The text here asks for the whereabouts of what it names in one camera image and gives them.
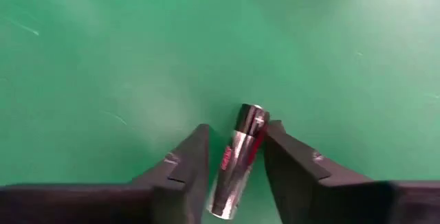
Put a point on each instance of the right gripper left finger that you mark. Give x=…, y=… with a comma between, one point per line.
x=172, y=196

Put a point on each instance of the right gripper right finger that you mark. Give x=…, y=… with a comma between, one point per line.
x=309, y=196

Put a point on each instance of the small cylindrical battery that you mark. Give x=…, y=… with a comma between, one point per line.
x=237, y=162

